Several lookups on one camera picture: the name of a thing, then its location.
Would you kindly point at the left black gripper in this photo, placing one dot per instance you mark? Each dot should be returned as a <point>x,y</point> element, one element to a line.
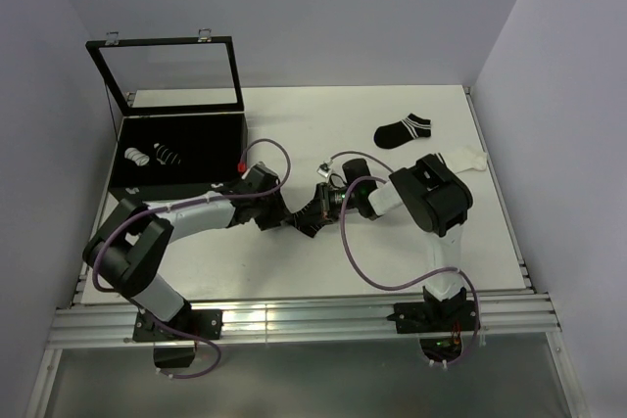
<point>279,212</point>

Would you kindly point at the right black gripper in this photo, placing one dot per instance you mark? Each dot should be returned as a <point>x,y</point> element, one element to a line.
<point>325,192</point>

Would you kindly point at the black sock with purple stripes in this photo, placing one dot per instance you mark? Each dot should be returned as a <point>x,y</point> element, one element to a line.
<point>309,220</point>

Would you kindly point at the black white-striped sock white toe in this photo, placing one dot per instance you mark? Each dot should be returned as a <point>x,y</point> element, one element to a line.
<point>165,155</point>

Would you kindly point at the white sock black thin stripes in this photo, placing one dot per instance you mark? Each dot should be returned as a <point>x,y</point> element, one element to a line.
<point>136,156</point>

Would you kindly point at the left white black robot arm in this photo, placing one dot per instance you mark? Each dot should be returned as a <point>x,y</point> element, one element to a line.
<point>127,250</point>

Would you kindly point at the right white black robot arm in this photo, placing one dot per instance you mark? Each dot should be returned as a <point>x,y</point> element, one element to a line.
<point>438,202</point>

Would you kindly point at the black display case base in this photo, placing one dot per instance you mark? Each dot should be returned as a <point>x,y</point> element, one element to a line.
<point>210,147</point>

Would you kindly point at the black glass-panel case lid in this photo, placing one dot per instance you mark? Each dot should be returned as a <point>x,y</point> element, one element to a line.
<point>170,76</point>

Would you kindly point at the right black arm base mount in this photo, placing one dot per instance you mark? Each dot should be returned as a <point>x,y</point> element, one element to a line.
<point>439,327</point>

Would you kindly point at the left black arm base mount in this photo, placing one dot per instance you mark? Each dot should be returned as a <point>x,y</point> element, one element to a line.
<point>177,343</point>

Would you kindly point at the aluminium front frame rail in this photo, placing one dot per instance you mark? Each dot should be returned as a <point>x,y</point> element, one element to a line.
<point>307,320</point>

